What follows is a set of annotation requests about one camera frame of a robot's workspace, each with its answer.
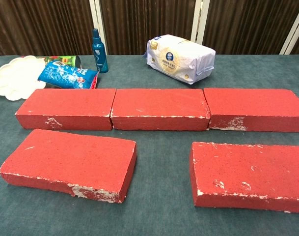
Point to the red foam brick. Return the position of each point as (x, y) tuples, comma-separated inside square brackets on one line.
[(250, 172), (159, 105), (65, 105), (252, 105), (65, 159)]

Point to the teal felt table cover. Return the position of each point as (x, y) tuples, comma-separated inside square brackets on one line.
[(159, 172)]

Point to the white tissue pack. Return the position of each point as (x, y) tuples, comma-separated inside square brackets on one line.
[(178, 59)]

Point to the blue spray bottle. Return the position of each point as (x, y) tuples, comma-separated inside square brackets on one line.
[(100, 56)]

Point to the blue snack bag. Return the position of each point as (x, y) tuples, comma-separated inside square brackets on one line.
[(65, 76)]

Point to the green chip can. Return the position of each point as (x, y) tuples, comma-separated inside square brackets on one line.
[(65, 59)]

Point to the white flower-shaped plate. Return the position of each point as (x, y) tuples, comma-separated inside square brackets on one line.
[(14, 76)]

